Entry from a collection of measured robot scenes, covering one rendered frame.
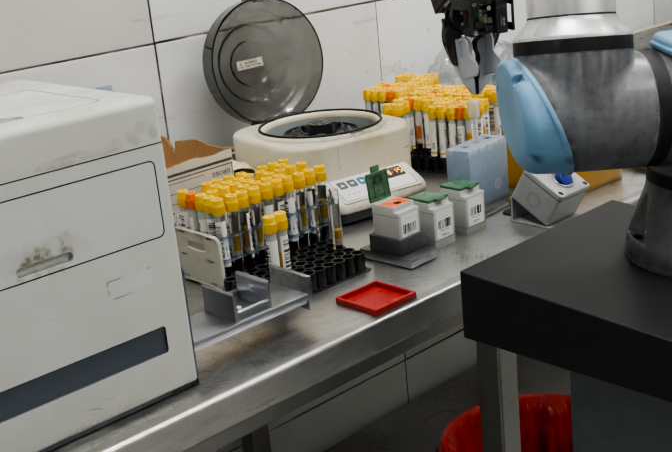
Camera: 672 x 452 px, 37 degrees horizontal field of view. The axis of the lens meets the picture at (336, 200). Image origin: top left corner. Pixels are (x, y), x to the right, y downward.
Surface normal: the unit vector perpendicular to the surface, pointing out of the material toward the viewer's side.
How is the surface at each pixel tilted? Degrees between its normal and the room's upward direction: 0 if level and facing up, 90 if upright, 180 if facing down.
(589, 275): 4
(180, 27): 90
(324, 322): 0
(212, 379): 0
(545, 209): 90
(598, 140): 106
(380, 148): 90
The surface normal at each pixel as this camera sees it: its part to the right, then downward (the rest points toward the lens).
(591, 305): -0.05, -0.94
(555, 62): -0.52, 0.14
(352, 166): 0.56, 0.18
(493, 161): 0.76, 0.11
